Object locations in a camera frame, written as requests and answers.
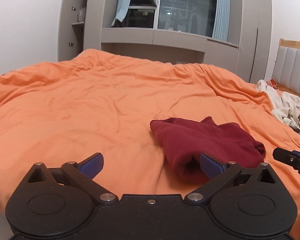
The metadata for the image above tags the grey wardrobe unit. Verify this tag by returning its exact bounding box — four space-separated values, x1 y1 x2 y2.
57 0 272 83

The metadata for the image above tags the orange duvet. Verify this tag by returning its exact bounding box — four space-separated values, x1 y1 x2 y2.
0 49 300 239

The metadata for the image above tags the white crumpled garment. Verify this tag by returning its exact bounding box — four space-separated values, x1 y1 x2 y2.
256 80 283 109

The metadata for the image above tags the beige crumpled garment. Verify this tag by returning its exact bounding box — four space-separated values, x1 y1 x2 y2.
271 92 300 135

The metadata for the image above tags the dark window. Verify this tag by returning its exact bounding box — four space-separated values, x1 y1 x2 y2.
114 0 216 38

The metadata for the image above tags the light blue right curtain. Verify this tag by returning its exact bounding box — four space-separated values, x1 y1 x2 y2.
212 0 231 42

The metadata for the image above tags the grey padded headboard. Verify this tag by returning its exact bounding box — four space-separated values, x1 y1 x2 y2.
271 39 300 97

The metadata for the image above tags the dark red knit sweater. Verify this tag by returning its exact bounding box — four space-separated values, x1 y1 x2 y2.
150 116 266 184

